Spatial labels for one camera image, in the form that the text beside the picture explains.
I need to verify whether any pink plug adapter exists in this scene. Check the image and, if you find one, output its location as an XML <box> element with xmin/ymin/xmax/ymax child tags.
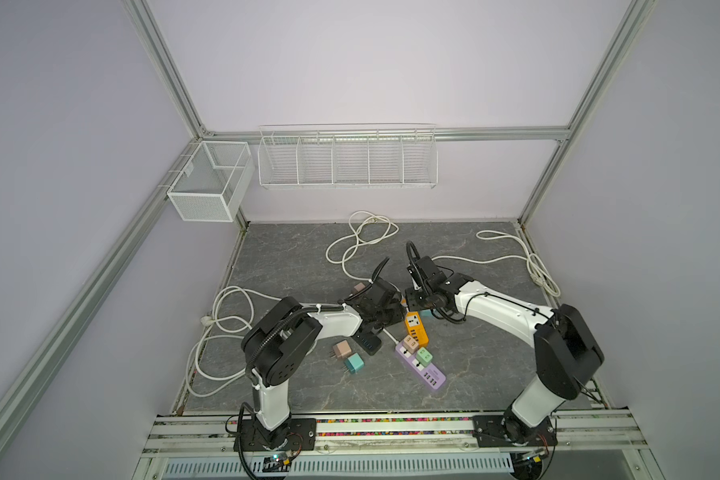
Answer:
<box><xmin>332</xmin><ymin>340</ymin><xmax>353</xmax><ymax>360</ymax></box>

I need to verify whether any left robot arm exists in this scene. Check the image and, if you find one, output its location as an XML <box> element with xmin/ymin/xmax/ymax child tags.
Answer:
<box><xmin>241</xmin><ymin>278</ymin><xmax>405</xmax><ymax>447</ymax></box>

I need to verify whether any white cable of black strip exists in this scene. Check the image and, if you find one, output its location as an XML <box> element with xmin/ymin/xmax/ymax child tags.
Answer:
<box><xmin>184</xmin><ymin>299</ymin><xmax>319</xmax><ymax>398</ymax></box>

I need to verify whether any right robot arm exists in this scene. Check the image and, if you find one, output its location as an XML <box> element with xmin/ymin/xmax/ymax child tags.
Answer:
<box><xmin>405</xmin><ymin>244</ymin><xmax>605</xmax><ymax>446</ymax></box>

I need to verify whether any orange power strip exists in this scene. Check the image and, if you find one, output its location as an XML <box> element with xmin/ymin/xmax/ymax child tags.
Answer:
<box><xmin>405</xmin><ymin>312</ymin><xmax>429</xmax><ymax>347</ymax></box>

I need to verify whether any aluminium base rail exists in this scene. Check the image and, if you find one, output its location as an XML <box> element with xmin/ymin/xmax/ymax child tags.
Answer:
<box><xmin>132</xmin><ymin>410</ymin><xmax>664</xmax><ymax>479</ymax></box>

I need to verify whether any purple power strip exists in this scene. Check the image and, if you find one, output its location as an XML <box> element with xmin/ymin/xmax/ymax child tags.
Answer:
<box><xmin>395</xmin><ymin>342</ymin><xmax>447</xmax><ymax>391</ymax></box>

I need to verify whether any white wire rack basket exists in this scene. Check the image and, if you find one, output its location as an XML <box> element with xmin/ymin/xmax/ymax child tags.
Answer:
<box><xmin>257</xmin><ymin>124</ymin><xmax>439</xmax><ymax>189</ymax></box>

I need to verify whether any teal plug adapter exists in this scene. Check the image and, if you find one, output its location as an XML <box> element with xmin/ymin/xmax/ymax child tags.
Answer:
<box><xmin>344</xmin><ymin>353</ymin><xmax>365</xmax><ymax>374</ymax></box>

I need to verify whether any white cable of orange strip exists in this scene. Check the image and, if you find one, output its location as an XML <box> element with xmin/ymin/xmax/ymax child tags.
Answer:
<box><xmin>325</xmin><ymin>209</ymin><xmax>400</xmax><ymax>283</ymax></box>

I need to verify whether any white mesh box basket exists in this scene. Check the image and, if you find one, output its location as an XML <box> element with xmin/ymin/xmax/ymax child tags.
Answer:
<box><xmin>168</xmin><ymin>141</ymin><xmax>255</xmax><ymax>223</ymax></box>

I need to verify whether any green adapter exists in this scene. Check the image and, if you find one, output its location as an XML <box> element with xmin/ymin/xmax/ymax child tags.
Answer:
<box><xmin>415</xmin><ymin>347</ymin><xmax>433</xmax><ymax>368</ymax></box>

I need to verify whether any white cable of purple strip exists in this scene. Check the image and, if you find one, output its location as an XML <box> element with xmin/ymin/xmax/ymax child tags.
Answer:
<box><xmin>201</xmin><ymin>284</ymin><xmax>401</xmax><ymax>346</ymax></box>

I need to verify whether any white cable of teal strip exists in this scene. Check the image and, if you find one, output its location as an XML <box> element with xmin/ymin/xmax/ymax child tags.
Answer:
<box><xmin>431</xmin><ymin>229</ymin><xmax>562</xmax><ymax>299</ymax></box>

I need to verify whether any black power strip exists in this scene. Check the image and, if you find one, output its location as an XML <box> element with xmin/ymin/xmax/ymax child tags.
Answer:
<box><xmin>352</xmin><ymin>330</ymin><xmax>383</xmax><ymax>356</ymax></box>

